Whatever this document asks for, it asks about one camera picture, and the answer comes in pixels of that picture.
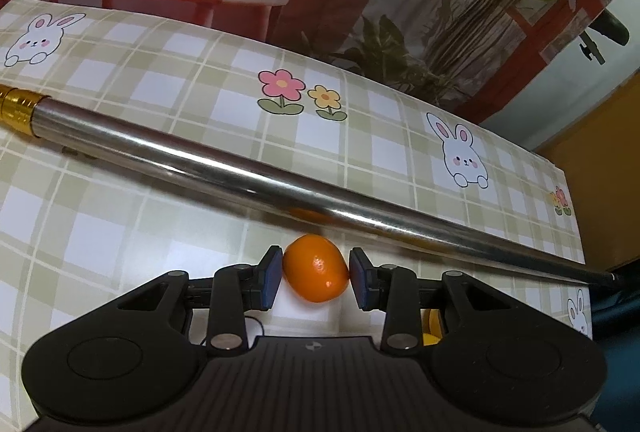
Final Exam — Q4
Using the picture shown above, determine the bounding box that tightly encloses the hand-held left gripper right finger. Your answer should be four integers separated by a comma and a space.
349, 247, 506, 356

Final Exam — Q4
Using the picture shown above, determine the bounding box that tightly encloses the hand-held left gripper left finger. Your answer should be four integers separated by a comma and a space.
120, 245, 284, 356

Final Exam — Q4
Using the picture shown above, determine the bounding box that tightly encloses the small orange tangerine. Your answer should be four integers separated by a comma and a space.
282, 234, 350, 303

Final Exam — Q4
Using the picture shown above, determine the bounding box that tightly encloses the yellow lemon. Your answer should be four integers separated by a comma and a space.
422, 309, 444, 346

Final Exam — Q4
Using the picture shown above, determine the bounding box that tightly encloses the silver and gold metal pole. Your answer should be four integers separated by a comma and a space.
0, 84, 626, 289

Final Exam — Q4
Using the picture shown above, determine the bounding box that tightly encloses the checked bunny print tablecloth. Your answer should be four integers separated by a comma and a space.
0, 0, 593, 432

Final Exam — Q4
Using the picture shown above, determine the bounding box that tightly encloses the dark teal object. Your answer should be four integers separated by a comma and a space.
589, 262, 640, 378

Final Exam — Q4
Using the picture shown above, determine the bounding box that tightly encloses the orange wooden cabinet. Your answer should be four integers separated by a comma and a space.
542, 72, 640, 271

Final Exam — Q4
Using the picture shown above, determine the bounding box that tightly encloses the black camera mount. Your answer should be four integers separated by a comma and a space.
580, 9, 630, 65

